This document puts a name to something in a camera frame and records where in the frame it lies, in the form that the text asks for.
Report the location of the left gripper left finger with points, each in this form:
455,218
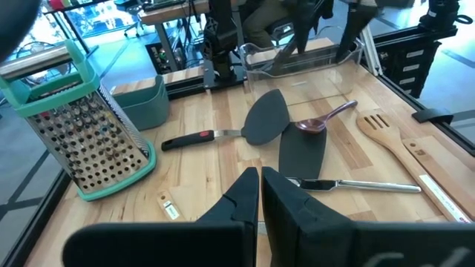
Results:
222,241

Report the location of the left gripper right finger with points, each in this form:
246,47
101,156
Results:
297,237

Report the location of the brown glossy spoon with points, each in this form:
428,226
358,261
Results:
313,125

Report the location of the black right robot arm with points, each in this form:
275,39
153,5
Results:
222,33

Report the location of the forked wooden spoon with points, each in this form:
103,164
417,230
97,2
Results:
168,202

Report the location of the teal plastic basket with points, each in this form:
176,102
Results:
144,107

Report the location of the teal steel box grater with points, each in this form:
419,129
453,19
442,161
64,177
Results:
92,148

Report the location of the clear plastic bin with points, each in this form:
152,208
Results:
248,63

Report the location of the black drawer cabinet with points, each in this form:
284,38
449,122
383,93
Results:
408,63

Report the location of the person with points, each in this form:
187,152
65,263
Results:
356,22
263,22

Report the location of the wooden office desk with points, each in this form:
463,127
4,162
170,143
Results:
174,11

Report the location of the black motor device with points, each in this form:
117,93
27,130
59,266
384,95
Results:
441,15

